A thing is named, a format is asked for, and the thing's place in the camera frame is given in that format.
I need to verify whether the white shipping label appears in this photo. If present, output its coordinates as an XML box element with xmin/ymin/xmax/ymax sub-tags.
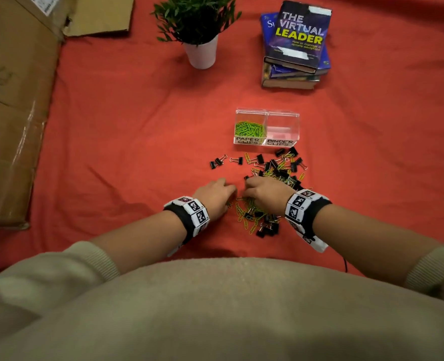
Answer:
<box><xmin>27</xmin><ymin>0</ymin><xmax>61</xmax><ymax>17</ymax></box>

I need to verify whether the person's left hand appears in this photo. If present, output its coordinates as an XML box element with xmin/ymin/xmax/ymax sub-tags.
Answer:
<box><xmin>192</xmin><ymin>177</ymin><xmax>238</xmax><ymax>222</ymax></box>

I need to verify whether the pile of green paper clips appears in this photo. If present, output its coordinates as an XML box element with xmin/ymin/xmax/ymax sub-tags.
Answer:
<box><xmin>226</xmin><ymin>152</ymin><xmax>313</xmax><ymax>236</ymax></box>
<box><xmin>234</xmin><ymin>120</ymin><xmax>265</xmax><ymax>138</ymax></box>

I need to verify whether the green plant in white pot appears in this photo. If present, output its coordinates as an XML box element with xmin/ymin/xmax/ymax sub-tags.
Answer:
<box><xmin>151</xmin><ymin>0</ymin><xmax>243</xmax><ymax>70</ymax></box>

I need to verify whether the blue book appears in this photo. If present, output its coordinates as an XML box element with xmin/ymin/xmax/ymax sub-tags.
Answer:
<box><xmin>260</xmin><ymin>12</ymin><xmax>332</xmax><ymax>79</ymax></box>

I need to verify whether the person's right forearm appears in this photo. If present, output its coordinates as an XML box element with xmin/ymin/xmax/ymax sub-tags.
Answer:
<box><xmin>312</xmin><ymin>203</ymin><xmax>444</xmax><ymax>286</ymax></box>

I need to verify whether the person's right hand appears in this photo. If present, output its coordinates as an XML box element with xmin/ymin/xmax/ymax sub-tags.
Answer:
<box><xmin>243</xmin><ymin>175</ymin><xmax>297</xmax><ymax>217</ymax></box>

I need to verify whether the dark purple book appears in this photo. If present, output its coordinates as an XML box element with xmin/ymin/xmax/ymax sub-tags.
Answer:
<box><xmin>263</xmin><ymin>0</ymin><xmax>333</xmax><ymax>75</ymax></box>

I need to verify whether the person's left forearm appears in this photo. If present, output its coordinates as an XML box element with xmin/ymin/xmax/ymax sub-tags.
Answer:
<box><xmin>90</xmin><ymin>211</ymin><xmax>188</xmax><ymax>275</ymax></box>

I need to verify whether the red cloth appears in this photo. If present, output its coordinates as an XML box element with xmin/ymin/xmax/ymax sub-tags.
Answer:
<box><xmin>0</xmin><ymin>0</ymin><xmax>444</xmax><ymax>277</ymax></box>

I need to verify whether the brown book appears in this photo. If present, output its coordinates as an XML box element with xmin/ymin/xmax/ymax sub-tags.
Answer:
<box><xmin>261</xmin><ymin>63</ymin><xmax>320</xmax><ymax>90</ymax></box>

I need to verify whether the brown cardboard box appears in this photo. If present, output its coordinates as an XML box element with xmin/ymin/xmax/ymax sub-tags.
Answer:
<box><xmin>0</xmin><ymin>0</ymin><xmax>135</xmax><ymax>231</ymax></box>

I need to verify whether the beige sweater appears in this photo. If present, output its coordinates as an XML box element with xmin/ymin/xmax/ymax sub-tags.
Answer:
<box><xmin>0</xmin><ymin>240</ymin><xmax>444</xmax><ymax>361</ymax></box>

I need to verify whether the pile of black binder clips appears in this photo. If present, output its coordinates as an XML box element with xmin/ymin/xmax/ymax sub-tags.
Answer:
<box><xmin>243</xmin><ymin>146</ymin><xmax>308</xmax><ymax>239</ymax></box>

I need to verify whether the clear two-compartment plastic box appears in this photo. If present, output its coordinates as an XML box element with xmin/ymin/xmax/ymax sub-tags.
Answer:
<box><xmin>233</xmin><ymin>108</ymin><xmax>301</xmax><ymax>148</ymax></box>

